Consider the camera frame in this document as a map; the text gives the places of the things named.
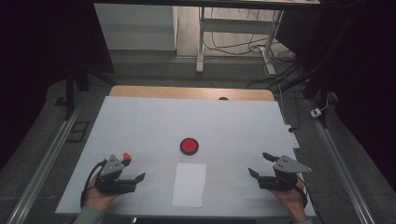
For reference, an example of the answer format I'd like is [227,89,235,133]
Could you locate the large white table cover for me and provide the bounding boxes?
[55,95,317,218]

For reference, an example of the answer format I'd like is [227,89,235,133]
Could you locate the person's left hand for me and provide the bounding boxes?
[83,179,121,214]

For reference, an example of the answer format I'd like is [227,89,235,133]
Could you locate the white desk frame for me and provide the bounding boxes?
[195,7,285,77]

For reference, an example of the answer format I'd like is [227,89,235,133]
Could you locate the white power strip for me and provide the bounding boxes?
[284,124,301,149]

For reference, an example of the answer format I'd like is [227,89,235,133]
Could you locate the right hand-held gripper cable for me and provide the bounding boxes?
[295,176,309,209]

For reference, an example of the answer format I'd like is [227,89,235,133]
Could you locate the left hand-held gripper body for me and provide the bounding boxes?
[94,154,138,196]

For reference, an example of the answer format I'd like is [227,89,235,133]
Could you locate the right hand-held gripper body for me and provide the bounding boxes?
[258,155,313,191]

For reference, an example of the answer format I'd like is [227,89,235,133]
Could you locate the black floor cables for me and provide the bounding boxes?
[204,7,297,90]

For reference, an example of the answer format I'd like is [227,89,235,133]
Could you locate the aluminium floor rail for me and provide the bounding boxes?
[6,92,86,224]
[306,98,376,224]

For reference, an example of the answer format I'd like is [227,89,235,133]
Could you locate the round red ink pad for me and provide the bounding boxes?
[179,137,200,156]

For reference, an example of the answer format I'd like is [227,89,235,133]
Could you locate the white cabinet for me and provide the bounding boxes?
[93,3,178,51]

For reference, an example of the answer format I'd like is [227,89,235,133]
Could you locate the white paper sheet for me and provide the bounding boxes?
[172,162,207,209]

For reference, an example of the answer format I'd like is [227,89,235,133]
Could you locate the person's right hand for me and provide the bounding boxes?
[270,181,308,222]

